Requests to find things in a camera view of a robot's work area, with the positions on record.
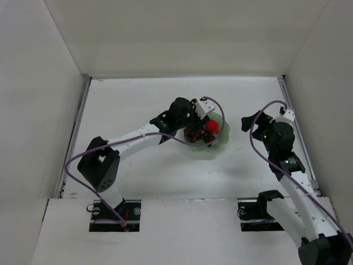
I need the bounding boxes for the dark red fake grapes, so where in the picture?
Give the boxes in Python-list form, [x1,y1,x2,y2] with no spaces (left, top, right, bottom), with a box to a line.
[183,126,216,144]

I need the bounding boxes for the red fake pomegranate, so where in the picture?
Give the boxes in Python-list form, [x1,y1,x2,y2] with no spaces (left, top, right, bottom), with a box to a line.
[206,119,219,134]

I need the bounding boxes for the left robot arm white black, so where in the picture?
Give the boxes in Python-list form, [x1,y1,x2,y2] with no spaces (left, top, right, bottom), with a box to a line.
[77,97,215,214]

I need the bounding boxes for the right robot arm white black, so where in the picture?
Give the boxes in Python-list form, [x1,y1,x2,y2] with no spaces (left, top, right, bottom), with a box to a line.
[241,108,352,264]

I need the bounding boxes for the green lotus-shaped fruit bowl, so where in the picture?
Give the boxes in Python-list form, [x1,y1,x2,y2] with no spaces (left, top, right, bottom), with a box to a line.
[181,113,230,152]

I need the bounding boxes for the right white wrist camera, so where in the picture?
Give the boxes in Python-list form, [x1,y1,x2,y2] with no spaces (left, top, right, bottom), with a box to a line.
[275,109,295,125]

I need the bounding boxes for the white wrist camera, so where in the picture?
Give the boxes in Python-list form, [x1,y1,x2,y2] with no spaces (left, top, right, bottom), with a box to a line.
[275,109,295,125]
[194,97,216,119]

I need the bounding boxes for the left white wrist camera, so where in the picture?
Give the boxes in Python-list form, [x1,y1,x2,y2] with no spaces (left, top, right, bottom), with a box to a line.
[194,97,216,119]

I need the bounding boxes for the right aluminium frame rail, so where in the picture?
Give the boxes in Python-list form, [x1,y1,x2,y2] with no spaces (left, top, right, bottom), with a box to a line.
[277,76,322,197]

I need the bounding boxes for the aluminium frame rail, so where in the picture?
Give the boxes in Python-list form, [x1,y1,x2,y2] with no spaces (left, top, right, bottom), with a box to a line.
[54,73,92,199]
[277,76,322,197]

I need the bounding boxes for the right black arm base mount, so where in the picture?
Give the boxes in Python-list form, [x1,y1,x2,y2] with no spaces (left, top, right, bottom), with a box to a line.
[237,201,284,232]

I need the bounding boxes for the left aluminium frame rail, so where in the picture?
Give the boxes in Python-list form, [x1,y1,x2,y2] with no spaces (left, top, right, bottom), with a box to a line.
[54,73,92,199]

